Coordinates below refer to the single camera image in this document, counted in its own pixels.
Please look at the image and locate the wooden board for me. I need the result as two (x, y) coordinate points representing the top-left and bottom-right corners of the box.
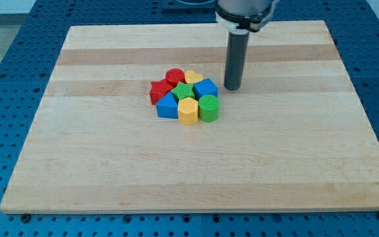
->
(0, 20), (379, 214)

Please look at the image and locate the red star block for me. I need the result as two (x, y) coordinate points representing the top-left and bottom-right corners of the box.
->
(149, 78), (173, 105)

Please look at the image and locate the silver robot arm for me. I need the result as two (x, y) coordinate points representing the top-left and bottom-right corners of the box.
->
(215, 0), (279, 90)

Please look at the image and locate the dark blue base plate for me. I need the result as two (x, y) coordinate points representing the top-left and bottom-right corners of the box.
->
(159, 0), (216, 13)

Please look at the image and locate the yellow heart block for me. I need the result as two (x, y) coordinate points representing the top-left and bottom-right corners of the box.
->
(185, 70), (205, 84)

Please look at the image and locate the red cylinder block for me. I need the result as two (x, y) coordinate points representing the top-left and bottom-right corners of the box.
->
(165, 68), (185, 87)

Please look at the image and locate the blue cube block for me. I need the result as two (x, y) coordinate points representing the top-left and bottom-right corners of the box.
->
(193, 78), (218, 100)

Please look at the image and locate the yellow hexagon block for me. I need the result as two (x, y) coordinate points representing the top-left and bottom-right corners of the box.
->
(178, 97), (199, 125)

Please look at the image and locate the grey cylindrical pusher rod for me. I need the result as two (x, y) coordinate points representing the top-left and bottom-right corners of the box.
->
(224, 33), (249, 90)

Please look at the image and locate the green star block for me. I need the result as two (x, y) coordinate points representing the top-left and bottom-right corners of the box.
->
(170, 82), (195, 101)

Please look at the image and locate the green cylinder block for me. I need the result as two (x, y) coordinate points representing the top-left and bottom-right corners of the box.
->
(199, 95), (220, 122)

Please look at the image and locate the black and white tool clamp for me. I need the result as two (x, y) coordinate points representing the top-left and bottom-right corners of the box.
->
(215, 0), (279, 35)

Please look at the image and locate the blue triangle block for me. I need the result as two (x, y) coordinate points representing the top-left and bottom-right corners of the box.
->
(156, 92), (178, 119)

